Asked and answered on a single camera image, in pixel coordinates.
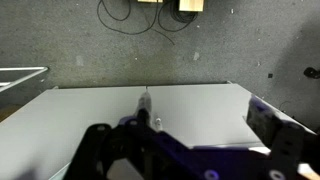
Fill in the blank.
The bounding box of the black cable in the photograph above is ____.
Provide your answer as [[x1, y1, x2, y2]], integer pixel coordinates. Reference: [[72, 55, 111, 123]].
[[96, 0, 200, 46]]

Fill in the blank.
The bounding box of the black round object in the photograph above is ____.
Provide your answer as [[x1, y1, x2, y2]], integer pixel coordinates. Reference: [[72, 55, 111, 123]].
[[302, 66, 320, 80]]

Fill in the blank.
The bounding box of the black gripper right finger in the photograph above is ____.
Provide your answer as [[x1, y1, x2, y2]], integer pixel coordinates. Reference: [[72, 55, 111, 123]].
[[244, 94, 320, 180]]

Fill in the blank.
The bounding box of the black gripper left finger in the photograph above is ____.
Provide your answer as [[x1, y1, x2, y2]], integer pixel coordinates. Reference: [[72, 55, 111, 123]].
[[64, 90, 202, 180]]

